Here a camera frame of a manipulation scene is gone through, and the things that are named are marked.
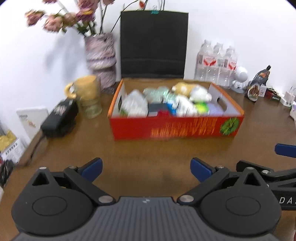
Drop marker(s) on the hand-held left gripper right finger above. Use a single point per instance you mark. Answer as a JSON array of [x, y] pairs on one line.
[[200, 169]]

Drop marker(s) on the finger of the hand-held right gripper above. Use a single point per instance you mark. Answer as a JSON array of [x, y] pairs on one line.
[[285, 150], [249, 166]]

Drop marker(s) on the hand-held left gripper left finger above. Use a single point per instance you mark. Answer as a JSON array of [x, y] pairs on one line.
[[92, 169]]

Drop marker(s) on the red orange cardboard box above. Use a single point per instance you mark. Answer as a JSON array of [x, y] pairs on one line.
[[173, 127]]

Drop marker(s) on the green packet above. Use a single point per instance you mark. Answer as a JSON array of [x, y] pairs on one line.
[[201, 108]]

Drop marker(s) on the purple fabric pouch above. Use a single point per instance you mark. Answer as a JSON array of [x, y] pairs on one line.
[[216, 109]]

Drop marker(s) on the white toy figure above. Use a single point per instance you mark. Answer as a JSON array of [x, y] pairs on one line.
[[185, 106]]

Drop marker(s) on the red cloth item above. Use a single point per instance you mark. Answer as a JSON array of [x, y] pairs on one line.
[[165, 113]]

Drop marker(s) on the white cotton swab box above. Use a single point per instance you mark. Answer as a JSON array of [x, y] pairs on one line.
[[134, 103]]

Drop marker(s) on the yellow and white plush toy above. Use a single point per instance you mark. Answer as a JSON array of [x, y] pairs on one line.
[[192, 91]]

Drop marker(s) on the iridescent plastic bag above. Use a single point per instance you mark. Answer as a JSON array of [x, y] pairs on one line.
[[159, 93]]

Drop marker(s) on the brown wooden desktop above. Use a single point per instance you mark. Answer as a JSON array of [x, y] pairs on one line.
[[150, 153]]

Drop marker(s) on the purple tissue pack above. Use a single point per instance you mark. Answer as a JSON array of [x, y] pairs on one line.
[[293, 112]]

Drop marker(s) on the white charger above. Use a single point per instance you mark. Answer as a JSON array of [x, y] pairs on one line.
[[288, 98]]

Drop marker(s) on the dark red box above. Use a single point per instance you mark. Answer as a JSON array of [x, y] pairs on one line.
[[274, 96]]

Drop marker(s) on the clear glass cup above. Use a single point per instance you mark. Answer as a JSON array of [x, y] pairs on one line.
[[91, 109]]

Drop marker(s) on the black power bank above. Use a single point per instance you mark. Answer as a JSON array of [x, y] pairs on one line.
[[59, 118]]

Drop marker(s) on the small white box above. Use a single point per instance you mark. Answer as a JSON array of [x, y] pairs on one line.
[[263, 91]]

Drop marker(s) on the dark sauce pouch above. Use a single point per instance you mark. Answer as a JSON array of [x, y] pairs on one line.
[[257, 85]]

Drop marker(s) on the yellow mug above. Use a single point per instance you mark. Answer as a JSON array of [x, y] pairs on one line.
[[86, 89]]

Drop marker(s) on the white robot figure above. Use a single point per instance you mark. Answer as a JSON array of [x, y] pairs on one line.
[[240, 78]]

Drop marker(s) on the clear water bottle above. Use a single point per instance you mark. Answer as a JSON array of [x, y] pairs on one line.
[[231, 67], [203, 62], [218, 64]]

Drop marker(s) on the black paper bag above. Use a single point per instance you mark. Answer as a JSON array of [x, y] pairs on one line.
[[153, 44]]

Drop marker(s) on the dried pink flowers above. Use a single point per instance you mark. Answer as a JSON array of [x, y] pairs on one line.
[[64, 19]]

